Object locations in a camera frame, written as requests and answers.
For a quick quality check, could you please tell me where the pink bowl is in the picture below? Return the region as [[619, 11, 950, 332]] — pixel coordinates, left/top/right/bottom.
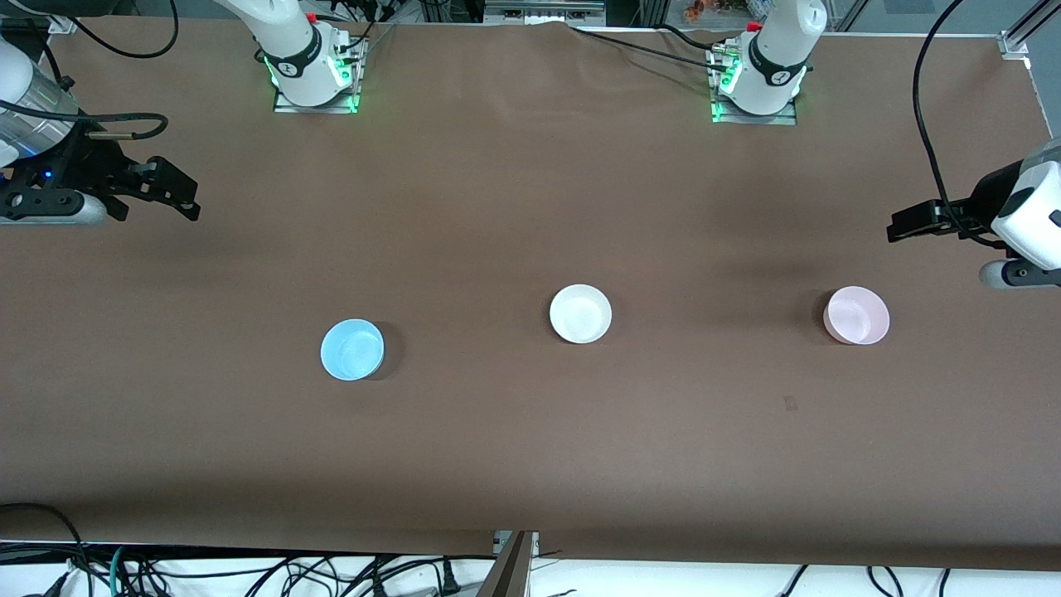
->
[[823, 286, 891, 347]]

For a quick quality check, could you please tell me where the blue bowl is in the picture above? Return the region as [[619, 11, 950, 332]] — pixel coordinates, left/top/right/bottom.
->
[[320, 318, 386, 382]]

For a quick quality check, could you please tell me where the white bowl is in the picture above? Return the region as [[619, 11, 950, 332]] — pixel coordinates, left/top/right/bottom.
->
[[549, 284, 613, 345]]

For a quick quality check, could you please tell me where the grey metal device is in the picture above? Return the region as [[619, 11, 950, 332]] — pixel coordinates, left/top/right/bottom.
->
[[483, 0, 607, 27]]

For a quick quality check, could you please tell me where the brown table cover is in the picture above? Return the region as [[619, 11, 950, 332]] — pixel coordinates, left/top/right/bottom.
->
[[0, 17, 1061, 573]]

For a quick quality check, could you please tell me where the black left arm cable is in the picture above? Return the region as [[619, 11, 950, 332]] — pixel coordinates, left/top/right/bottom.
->
[[912, 0, 1014, 250]]

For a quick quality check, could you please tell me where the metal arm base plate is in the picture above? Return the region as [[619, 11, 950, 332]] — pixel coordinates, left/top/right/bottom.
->
[[710, 50, 799, 127], [273, 50, 363, 115]]

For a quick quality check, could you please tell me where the black base cable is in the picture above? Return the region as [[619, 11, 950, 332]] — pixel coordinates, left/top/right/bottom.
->
[[332, 0, 400, 61]]

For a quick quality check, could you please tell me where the black tabletop cable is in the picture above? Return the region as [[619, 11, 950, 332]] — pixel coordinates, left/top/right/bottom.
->
[[659, 23, 740, 54], [569, 27, 724, 67]]

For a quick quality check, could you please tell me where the black looped floor cable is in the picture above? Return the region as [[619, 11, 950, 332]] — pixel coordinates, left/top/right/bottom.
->
[[0, 502, 94, 597]]

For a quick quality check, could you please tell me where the aluminium profile post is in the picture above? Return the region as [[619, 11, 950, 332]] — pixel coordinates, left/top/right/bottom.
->
[[477, 531, 540, 597]]

